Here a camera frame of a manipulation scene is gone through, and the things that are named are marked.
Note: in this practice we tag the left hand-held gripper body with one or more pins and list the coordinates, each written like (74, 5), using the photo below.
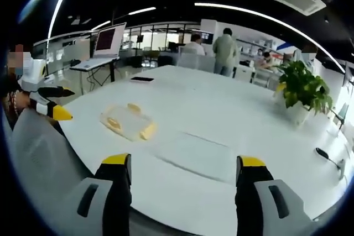
(35, 74)

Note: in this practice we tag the grey mesh office chair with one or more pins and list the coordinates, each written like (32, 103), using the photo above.
(41, 153)

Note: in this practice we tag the green potted plant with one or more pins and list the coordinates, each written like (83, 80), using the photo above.
(301, 86)

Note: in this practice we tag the white standing desk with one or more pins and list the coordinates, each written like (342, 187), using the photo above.
(91, 64)

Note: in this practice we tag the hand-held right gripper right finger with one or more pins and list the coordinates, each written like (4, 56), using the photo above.
(249, 191)

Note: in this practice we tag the computer monitor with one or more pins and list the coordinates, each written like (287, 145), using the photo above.
(109, 39)

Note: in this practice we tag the black desk microphone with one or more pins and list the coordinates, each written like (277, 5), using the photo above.
(322, 153)

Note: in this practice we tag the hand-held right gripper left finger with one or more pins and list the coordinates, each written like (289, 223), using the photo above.
(116, 191)

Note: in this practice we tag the long ceiling light strip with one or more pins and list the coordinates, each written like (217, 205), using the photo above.
(262, 16)

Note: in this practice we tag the black smartphone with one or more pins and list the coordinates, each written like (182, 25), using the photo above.
(142, 79)

